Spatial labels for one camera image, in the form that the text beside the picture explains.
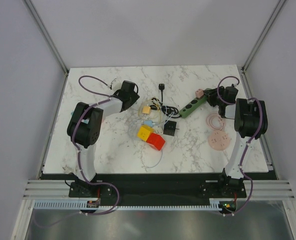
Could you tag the white cable duct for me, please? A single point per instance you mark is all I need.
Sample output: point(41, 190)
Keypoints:
point(82, 204)

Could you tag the yellow cube plug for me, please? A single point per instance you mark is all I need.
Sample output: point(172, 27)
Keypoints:
point(144, 132)

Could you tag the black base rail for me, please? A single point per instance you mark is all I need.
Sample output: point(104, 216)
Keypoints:
point(154, 189)

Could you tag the red cube socket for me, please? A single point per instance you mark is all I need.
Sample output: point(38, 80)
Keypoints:
point(155, 141)

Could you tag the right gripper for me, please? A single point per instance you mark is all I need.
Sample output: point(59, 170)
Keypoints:
point(211, 94)

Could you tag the pink plug adapter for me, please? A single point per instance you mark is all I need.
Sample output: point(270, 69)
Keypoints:
point(199, 93)

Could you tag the blue plug adapter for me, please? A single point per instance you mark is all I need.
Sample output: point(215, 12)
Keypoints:
point(149, 123)

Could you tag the yellow plug adapter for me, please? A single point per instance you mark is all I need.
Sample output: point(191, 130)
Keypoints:
point(146, 110)

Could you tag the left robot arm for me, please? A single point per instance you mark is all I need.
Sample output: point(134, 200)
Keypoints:
point(85, 125)

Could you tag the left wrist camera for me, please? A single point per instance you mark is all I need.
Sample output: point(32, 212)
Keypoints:
point(115, 84)

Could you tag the white plug adapter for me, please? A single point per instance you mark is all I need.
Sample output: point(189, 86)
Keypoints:
point(158, 130)

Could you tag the black cube adapter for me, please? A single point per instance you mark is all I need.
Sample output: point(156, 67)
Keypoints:
point(170, 127)

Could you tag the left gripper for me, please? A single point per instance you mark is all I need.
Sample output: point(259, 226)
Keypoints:
point(135, 97)

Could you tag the pink round socket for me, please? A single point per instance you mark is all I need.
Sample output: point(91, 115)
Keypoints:
point(219, 140)

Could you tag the green power strip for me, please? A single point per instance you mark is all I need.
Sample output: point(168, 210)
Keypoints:
point(192, 106)

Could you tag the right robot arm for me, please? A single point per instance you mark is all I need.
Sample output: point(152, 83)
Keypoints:
point(250, 123)

